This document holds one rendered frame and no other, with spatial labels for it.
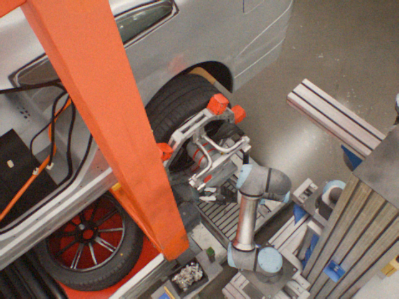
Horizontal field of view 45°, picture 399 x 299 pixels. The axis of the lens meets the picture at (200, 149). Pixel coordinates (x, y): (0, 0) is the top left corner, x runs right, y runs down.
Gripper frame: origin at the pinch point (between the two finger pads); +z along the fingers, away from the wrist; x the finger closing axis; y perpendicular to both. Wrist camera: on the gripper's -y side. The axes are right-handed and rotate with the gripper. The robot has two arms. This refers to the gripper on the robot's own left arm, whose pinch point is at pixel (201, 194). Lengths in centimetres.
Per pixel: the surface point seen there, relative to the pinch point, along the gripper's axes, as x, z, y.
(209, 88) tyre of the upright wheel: 53, -2, -26
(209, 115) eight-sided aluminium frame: 34.1, -3.9, -29.0
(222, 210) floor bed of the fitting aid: 18, -8, 77
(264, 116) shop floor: 103, -37, 83
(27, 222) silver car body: -26, 91, -13
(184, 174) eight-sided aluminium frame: 20.9, 13.7, 20.1
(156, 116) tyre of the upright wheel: 31, 24, -32
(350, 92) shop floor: 127, -107, 83
